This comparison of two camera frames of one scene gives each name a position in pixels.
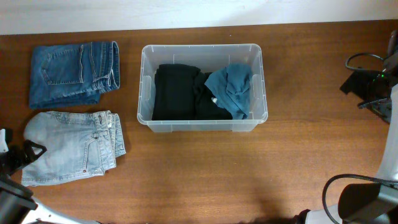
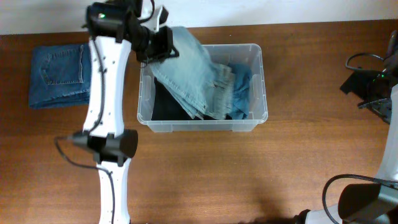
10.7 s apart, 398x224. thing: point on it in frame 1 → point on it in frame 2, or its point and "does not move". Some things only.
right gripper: x=351 y=84 does not move
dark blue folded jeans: x=73 y=74 does not move
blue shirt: x=231 y=86 does not move
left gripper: x=15 y=162 → x=164 y=46
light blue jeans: x=77 y=144 → x=204 y=86
